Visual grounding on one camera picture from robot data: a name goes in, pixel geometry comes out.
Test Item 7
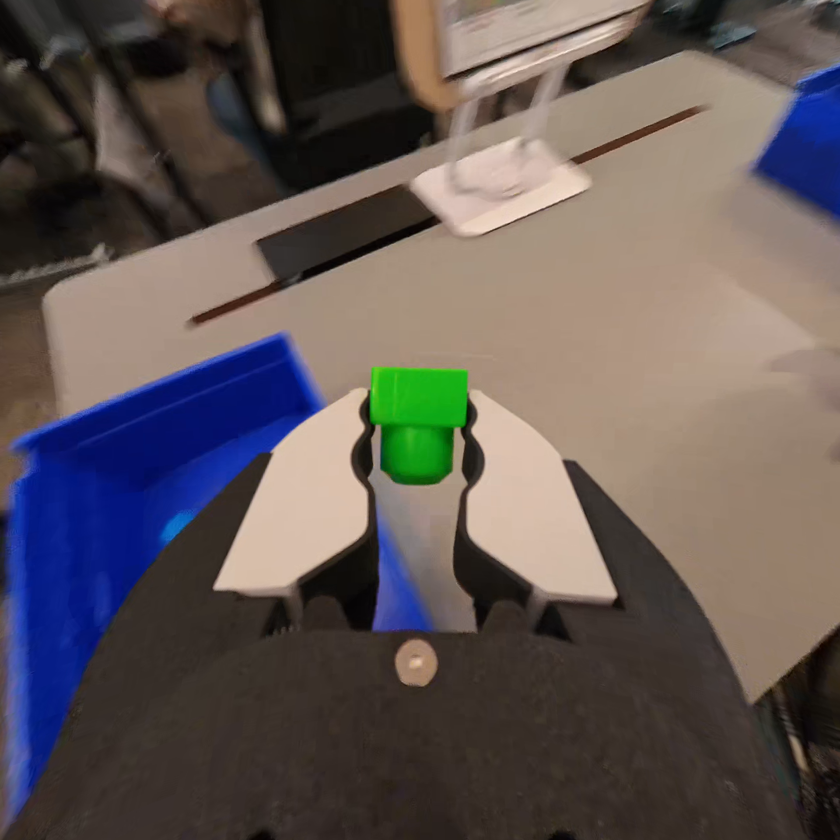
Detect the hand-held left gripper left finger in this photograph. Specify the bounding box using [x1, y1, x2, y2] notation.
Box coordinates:
[213, 387, 380, 634]

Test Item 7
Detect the blue toy block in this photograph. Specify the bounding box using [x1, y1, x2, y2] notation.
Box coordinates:
[159, 511, 201, 547]

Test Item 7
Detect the green toy block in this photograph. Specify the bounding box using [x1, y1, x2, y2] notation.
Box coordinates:
[369, 366, 470, 487]

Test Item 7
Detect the black cable tray cover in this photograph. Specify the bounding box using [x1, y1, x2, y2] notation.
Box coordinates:
[255, 184, 439, 284]

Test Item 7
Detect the grey metal rail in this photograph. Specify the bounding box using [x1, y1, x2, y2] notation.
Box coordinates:
[0, 244, 109, 286]

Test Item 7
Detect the blue plastic bin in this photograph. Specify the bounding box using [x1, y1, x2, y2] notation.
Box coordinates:
[3, 331, 434, 821]
[751, 62, 840, 221]

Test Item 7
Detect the printed instruction sheet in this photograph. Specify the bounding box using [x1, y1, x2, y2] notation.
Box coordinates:
[438, 0, 654, 76]

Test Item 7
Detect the white document stand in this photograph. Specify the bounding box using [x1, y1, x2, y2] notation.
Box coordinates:
[410, 13, 651, 238]

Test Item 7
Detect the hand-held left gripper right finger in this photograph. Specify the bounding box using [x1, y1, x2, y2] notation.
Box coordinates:
[453, 389, 619, 634]

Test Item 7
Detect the black high-back chair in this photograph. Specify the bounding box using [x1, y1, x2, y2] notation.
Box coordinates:
[259, 0, 434, 191]

